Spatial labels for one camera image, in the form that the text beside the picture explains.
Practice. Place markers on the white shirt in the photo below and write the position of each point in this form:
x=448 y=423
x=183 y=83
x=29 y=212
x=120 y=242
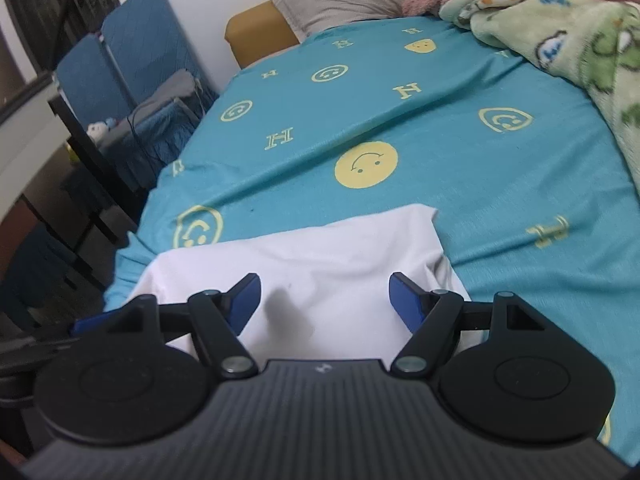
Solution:
x=325 y=260

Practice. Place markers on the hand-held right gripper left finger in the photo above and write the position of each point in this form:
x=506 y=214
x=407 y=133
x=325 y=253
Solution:
x=245 y=301

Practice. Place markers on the white desk with black legs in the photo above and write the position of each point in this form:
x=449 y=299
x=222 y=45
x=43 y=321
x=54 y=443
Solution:
x=25 y=125

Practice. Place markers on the teal smiley print bed sheet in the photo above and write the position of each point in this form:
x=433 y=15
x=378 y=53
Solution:
x=450 y=185

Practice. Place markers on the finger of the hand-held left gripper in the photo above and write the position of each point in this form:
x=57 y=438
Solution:
x=95 y=322

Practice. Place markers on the small white plush toy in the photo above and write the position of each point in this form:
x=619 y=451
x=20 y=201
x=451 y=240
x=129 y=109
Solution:
x=100 y=130

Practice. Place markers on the dark barred door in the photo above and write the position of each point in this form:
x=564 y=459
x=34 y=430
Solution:
x=55 y=5

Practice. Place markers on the green ball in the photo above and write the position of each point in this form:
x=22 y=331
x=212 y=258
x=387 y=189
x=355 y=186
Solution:
x=74 y=152

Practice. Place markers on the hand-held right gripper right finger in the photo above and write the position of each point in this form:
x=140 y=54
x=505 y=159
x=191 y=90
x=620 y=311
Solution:
x=407 y=300

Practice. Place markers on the mustard yellow headboard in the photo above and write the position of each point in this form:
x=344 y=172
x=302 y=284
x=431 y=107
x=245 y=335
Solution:
x=255 y=35

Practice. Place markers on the blue covered chair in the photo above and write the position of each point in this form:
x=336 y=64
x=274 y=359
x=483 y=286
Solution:
x=145 y=35
x=85 y=80

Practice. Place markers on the grey cloth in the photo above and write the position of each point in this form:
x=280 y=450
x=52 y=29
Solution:
x=160 y=97

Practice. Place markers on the green cartoon print blanket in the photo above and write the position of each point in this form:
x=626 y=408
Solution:
x=575 y=45

